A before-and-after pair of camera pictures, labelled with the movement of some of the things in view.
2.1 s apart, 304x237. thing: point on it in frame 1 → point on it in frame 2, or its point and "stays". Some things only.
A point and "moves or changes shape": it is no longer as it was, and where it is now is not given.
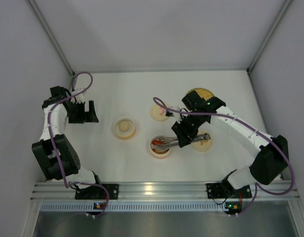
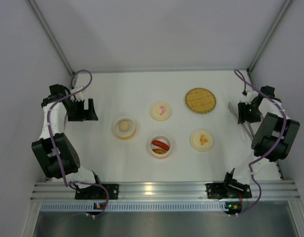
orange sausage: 158,151 stays
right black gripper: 187,130 → 242,112
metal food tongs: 163,142 moves or changes shape
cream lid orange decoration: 202,146 stays
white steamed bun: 124,126 stays
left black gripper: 76,112 stays
